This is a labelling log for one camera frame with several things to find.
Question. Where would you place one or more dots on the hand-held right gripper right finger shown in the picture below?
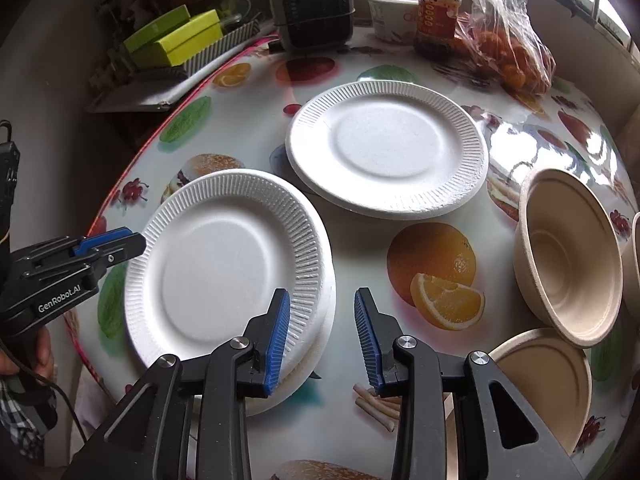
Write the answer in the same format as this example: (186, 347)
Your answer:
(367, 340)

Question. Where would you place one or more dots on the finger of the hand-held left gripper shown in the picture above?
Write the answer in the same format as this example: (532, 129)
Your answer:
(102, 240)
(125, 252)

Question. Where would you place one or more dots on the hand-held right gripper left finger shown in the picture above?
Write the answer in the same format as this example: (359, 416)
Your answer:
(280, 340)

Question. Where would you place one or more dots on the white foam plate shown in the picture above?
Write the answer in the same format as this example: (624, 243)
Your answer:
(317, 345)
(385, 145)
(210, 270)

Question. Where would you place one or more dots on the beige paper bowl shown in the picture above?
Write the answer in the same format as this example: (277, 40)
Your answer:
(545, 385)
(570, 260)

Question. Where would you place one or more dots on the person's left forearm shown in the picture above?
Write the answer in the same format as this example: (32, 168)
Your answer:
(20, 420)

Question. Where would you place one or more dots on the person's left hand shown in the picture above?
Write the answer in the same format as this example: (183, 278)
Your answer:
(40, 357)

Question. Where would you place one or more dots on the lime green box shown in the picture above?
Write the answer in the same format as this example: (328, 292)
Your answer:
(150, 32)
(192, 37)

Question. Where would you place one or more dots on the grey striped tray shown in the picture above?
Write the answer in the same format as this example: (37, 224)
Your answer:
(220, 50)

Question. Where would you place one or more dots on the small grey fan heater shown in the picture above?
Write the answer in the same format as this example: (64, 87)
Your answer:
(312, 10)

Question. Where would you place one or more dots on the plastic bag of oranges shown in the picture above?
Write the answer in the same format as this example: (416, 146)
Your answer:
(505, 45)

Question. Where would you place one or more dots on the white paper cup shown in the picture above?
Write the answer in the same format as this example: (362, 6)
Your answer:
(390, 15)

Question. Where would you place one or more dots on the red label glass jar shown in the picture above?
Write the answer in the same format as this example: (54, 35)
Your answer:
(437, 20)

